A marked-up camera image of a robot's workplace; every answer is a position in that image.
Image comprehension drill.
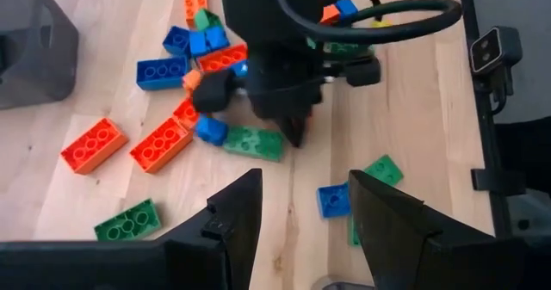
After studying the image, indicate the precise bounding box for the green rounded toy brick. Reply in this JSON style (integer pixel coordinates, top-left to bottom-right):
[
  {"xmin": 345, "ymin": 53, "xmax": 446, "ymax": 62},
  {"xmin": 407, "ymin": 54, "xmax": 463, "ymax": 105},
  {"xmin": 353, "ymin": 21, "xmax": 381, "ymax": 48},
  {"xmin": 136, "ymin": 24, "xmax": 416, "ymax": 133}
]
[{"xmin": 347, "ymin": 214, "xmax": 362, "ymax": 248}]

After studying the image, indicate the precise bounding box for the green 2x4 toy brick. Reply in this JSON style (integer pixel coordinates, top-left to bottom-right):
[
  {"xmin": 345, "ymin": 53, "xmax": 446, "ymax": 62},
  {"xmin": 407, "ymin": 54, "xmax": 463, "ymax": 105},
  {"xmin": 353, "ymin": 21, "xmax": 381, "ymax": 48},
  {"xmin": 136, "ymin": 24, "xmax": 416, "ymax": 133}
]
[
  {"xmin": 222, "ymin": 125, "xmax": 286, "ymax": 163},
  {"xmin": 93, "ymin": 198, "xmax": 163, "ymax": 243}
]

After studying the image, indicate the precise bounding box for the green long toy brick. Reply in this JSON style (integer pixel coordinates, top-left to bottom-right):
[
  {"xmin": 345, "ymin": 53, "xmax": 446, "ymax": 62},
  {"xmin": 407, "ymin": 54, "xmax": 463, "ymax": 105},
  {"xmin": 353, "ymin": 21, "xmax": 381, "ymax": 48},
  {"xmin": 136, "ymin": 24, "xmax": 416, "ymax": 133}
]
[{"xmin": 307, "ymin": 38, "xmax": 375, "ymax": 58}]

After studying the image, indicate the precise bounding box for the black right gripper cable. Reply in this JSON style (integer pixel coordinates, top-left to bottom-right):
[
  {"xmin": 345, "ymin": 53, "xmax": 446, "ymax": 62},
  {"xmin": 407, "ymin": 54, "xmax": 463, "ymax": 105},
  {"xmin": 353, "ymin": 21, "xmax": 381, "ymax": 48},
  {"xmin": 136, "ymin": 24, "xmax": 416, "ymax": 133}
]
[{"xmin": 270, "ymin": 0, "xmax": 464, "ymax": 46}]

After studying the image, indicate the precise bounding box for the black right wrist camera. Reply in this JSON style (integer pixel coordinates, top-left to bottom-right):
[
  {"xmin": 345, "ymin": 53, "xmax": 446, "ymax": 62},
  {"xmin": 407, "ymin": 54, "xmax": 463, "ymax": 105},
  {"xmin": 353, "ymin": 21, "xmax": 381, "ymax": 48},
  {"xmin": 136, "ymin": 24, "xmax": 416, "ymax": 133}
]
[{"xmin": 219, "ymin": 0, "xmax": 326, "ymax": 52}]

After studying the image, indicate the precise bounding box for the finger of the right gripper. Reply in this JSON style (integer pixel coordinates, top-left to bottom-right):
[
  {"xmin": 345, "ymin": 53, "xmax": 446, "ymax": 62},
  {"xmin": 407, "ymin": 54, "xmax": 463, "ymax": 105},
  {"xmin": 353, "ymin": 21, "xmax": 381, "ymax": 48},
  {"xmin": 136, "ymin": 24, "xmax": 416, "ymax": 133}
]
[
  {"xmin": 192, "ymin": 69, "xmax": 298, "ymax": 147},
  {"xmin": 296, "ymin": 58, "xmax": 383, "ymax": 148}
]

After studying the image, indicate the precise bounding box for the green 2x2 toy brick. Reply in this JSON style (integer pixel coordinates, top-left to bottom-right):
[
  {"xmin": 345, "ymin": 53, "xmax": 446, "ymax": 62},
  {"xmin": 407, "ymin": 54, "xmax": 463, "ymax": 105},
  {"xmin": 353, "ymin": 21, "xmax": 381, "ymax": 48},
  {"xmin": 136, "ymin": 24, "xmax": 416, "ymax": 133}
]
[
  {"xmin": 363, "ymin": 154, "xmax": 405, "ymax": 188},
  {"xmin": 193, "ymin": 8, "xmax": 224, "ymax": 32}
]

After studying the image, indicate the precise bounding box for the blue 2x4 toy brick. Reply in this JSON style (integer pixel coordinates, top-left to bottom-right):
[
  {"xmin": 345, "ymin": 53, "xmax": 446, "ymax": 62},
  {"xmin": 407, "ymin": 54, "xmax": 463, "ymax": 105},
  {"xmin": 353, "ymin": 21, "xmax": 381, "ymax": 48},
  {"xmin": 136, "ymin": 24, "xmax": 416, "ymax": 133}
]
[{"xmin": 135, "ymin": 55, "xmax": 190, "ymax": 92}]

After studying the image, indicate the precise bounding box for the grey table-level camera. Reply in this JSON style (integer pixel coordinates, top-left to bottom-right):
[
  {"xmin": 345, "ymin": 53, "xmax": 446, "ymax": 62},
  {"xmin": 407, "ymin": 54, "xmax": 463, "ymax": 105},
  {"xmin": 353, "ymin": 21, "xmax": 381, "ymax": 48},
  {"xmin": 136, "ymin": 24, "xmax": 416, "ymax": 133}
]
[{"xmin": 468, "ymin": 26, "xmax": 524, "ymax": 110}]

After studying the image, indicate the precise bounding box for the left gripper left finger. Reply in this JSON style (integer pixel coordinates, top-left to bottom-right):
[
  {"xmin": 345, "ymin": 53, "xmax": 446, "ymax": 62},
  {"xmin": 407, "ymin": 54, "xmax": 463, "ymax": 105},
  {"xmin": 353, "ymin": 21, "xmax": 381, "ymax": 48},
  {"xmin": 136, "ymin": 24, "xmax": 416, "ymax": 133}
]
[{"xmin": 157, "ymin": 168, "xmax": 264, "ymax": 290}]

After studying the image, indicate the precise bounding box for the orange 2x2 toy brick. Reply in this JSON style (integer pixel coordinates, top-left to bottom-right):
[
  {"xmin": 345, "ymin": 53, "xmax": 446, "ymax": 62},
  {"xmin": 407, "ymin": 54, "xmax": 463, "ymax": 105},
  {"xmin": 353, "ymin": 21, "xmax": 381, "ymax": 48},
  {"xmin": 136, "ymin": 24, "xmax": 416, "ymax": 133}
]
[
  {"xmin": 320, "ymin": 0, "xmax": 352, "ymax": 24},
  {"xmin": 172, "ymin": 96, "xmax": 201, "ymax": 131},
  {"xmin": 182, "ymin": 69, "xmax": 203, "ymax": 96}
]

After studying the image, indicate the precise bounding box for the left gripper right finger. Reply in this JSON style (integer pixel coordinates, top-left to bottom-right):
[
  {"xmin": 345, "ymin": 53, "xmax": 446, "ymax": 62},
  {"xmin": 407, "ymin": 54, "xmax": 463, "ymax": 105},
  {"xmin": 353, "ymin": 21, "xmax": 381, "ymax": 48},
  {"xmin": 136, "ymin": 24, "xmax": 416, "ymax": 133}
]
[{"xmin": 347, "ymin": 169, "xmax": 529, "ymax": 290}]

